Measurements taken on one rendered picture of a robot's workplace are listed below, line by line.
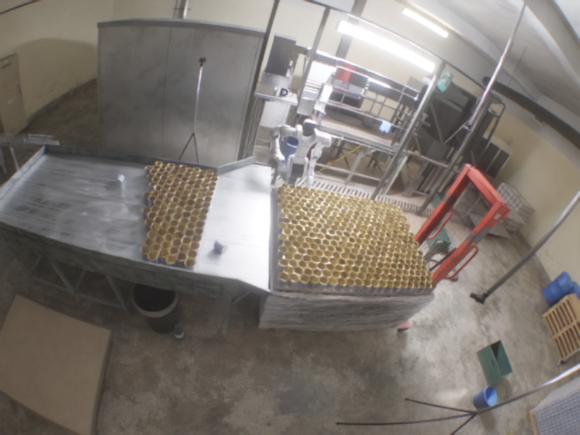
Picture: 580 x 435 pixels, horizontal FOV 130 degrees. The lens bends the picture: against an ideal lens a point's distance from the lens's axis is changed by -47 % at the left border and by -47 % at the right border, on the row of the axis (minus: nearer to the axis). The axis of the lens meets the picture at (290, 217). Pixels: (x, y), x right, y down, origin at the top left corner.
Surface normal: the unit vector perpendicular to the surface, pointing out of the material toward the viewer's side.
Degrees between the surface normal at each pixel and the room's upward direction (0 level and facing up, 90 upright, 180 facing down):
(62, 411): 0
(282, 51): 90
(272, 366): 0
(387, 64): 90
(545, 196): 90
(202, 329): 0
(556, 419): 88
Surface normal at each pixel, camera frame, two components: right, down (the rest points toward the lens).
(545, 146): -0.96, -0.17
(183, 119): 0.04, 0.69
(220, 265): 0.26, -0.71
